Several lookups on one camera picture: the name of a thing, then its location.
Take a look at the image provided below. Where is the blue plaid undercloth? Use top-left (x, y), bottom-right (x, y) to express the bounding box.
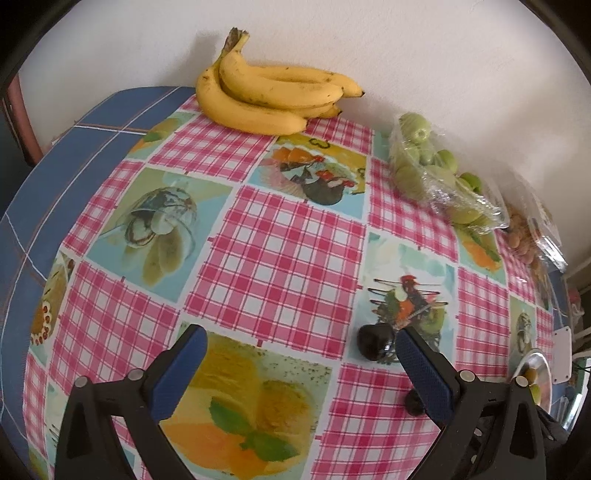
top-left (1, 86), bottom-right (192, 462)

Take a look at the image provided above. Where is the dark plum upper left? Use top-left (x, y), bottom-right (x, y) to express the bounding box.
top-left (356, 322), bottom-right (397, 364)

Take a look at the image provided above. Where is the dark plum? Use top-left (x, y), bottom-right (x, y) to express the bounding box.
top-left (404, 389), bottom-right (426, 417)
top-left (356, 322), bottom-right (397, 364)

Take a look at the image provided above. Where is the dark plum centre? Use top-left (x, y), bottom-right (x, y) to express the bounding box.
top-left (404, 389), bottom-right (426, 417)

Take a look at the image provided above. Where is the clear box of longans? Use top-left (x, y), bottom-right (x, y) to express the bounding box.
top-left (504, 178), bottom-right (568, 273)

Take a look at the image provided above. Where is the large green mango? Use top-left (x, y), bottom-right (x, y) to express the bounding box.
top-left (529, 383), bottom-right (542, 406)

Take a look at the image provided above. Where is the yellow banana bunch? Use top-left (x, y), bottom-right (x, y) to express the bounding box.
top-left (195, 28), bottom-right (365, 136)

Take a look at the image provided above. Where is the plastic tray of green fruits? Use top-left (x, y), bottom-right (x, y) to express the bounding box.
top-left (389, 112), bottom-right (509, 234)

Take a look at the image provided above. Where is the checkered fruit print tablecloth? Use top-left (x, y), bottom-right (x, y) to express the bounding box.
top-left (23, 96), bottom-right (553, 479)

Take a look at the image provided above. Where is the pink chair frame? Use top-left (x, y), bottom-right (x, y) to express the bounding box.
top-left (4, 74), bottom-right (43, 165)

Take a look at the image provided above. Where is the white plastic device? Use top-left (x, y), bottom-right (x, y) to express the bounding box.
top-left (551, 326), bottom-right (572, 385)

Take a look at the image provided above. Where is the silver metal bowl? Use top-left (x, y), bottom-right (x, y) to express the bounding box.
top-left (510, 348), bottom-right (552, 413)

